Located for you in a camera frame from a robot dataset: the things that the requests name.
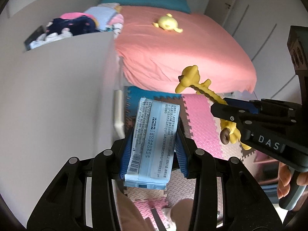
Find yellow duck plush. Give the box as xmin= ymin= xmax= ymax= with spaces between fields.
xmin=152 ymin=14 xmax=183 ymax=33

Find teal pillow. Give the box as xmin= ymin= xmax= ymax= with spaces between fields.
xmin=101 ymin=0 xmax=191 ymax=14

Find person's right hand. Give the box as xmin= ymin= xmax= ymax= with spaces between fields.
xmin=276 ymin=162 xmax=308 ymax=200

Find white crumpled cloth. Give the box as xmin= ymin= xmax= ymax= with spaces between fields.
xmin=29 ymin=31 xmax=73 ymax=49

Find pink bed mattress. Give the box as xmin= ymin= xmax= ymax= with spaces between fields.
xmin=115 ymin=6 xmax=257 ymax=93

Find yellow giraffe teether toy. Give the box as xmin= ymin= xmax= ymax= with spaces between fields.
xmin=175 ymin=65 xmax=251 ymax=150

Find pink white folded clothes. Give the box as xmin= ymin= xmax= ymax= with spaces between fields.
xmin=105 ymin=14 xmax=124 ymax=39

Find navy patterned garment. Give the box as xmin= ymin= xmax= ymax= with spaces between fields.
xmin=46 ymin=16 xmax=99 ymax=36

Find light blue folded blanket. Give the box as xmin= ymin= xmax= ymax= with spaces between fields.
xmin=84 ymin=6 xmax=117 ymax=31

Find light blue wipes packet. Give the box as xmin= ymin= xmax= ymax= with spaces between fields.
xmin=124 ymin=97 xmax=180 ymax=190

